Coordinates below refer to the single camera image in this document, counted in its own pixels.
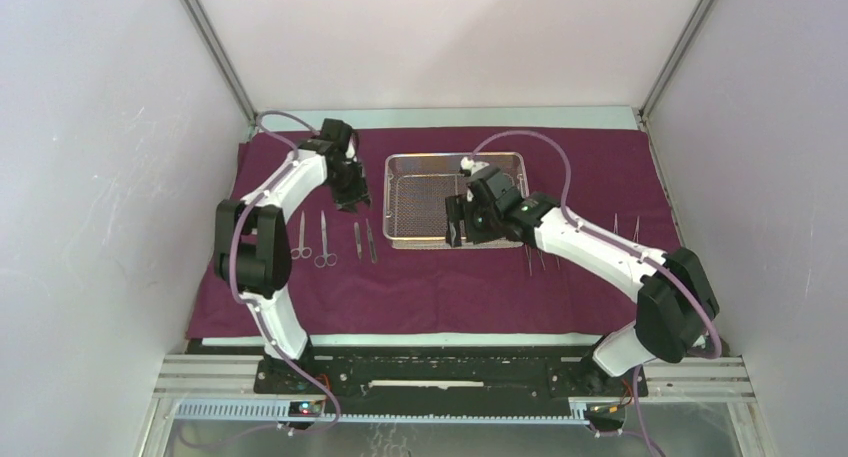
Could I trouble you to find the large steel ring scissors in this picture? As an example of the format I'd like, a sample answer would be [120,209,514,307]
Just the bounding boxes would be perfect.
[314,211,338,268]

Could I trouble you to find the steel surgical forceps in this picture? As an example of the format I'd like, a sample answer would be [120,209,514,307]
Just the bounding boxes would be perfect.
[632,215,645,245]

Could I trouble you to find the metal mesh instrument tray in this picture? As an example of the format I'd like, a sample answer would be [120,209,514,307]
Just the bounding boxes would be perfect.
[381,153,529,248]

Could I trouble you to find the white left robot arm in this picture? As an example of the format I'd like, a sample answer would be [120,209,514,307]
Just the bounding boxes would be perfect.
[212,118,372,394]

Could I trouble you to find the steel scalpel handle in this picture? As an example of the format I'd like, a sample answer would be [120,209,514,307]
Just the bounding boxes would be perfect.
[353,222,363,261]

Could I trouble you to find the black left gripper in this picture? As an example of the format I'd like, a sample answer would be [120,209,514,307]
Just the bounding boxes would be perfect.
[325,159,372,215]

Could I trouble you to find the steel surgical scissors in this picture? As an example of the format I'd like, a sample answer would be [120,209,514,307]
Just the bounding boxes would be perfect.
[291,212,312,260]

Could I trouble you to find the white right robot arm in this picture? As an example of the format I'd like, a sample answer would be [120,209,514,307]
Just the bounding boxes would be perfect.
[445,157,722,395]

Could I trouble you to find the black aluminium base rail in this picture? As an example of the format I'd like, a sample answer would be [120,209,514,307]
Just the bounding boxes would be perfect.
[139,350,770,436]

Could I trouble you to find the large steel dressing forceps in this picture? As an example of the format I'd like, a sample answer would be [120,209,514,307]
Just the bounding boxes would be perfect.
[365,219,378,264]

